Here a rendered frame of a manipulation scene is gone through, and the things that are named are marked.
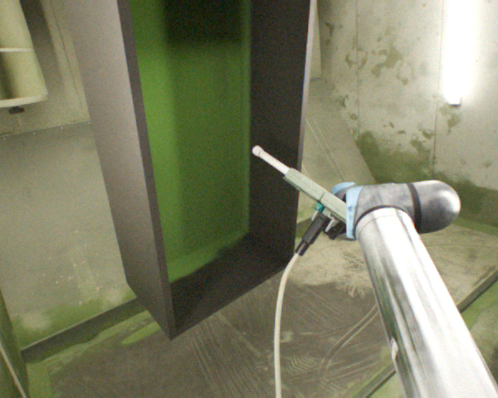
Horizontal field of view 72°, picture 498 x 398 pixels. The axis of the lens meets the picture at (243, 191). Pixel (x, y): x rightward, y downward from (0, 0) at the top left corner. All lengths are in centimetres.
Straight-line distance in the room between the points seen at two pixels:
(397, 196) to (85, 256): 169
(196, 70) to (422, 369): 111
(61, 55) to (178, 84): 119
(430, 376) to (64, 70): 223
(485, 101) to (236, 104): 167
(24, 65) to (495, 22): 250
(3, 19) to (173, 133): 101
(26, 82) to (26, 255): 86
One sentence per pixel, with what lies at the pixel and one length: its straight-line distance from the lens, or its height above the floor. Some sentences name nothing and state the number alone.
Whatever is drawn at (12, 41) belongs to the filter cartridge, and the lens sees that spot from 199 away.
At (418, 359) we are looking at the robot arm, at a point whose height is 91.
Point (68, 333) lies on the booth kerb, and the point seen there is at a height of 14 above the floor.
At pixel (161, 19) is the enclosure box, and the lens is 124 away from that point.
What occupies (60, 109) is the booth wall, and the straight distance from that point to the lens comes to 235.
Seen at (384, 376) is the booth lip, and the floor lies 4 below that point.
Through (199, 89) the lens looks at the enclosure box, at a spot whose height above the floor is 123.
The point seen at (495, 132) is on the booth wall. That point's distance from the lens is 264.
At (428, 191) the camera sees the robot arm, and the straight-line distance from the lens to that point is 82.
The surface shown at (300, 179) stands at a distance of 112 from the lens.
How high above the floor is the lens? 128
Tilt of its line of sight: 20 degrees down
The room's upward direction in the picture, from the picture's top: 8 degrees counter-clockwise
